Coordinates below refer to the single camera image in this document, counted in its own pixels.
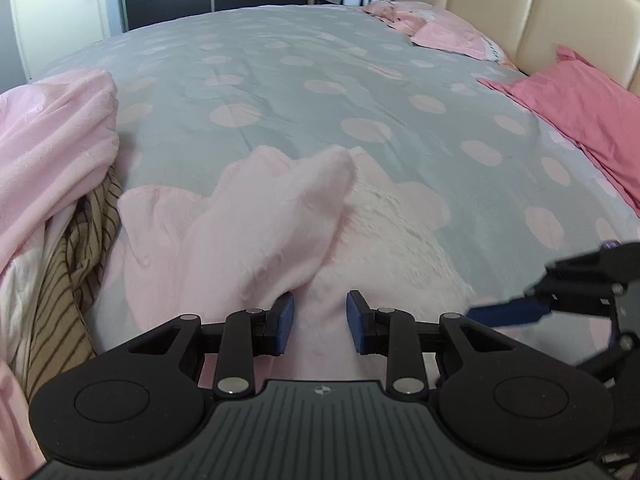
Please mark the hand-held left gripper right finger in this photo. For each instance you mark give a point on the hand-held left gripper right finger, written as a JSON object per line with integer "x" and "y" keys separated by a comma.
{"x": 356, "y": 322}

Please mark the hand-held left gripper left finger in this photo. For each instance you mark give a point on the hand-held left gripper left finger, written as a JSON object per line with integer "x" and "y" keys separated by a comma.
{"x": 285, "y": 322}

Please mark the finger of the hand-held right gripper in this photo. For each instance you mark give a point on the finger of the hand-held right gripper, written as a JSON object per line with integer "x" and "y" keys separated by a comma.
{"x": 610, "y": 360}
{"x": 510, "y": 310}

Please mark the pink fleece lace garment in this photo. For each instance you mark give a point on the pink fleece lace garment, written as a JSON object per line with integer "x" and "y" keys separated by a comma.
{"x": 260, "y": 220}

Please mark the dark pink pillow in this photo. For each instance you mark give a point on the dark pink pillow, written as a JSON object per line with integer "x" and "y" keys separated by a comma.
{"x": 585, "y": 105}

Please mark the brown striped cloth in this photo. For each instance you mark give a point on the brown striped cloth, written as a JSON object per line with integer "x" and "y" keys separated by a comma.
{"x": 55, "y": 320}

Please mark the grey pink-dotted bed blanket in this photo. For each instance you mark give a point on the grey pink-dotted bed blanket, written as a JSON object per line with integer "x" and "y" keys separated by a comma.
{"x": 300, "y": 85}

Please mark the white cloth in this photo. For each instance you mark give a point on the white cloth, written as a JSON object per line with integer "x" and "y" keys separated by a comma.
{"x": 20, "y": 300}

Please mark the light pink printed pillow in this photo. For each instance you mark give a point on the light pink printed pillow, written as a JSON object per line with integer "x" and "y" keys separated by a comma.
{"x": 450, "y": 35}

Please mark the pink garment pile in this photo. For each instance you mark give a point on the pink garment pile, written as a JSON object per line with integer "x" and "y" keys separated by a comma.
{"x": 50, "y": 150}

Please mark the cream padded headboard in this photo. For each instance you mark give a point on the cream padded headboard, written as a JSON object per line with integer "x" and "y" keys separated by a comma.
{"x": 550, "y": 10}

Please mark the pink patterned cloth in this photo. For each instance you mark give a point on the pink patterned cloth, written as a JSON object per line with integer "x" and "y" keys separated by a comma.
{"x": 390, "y": 12}

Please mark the white door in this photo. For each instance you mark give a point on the white door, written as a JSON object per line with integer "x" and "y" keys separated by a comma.
{"x": 55, "y": 25}

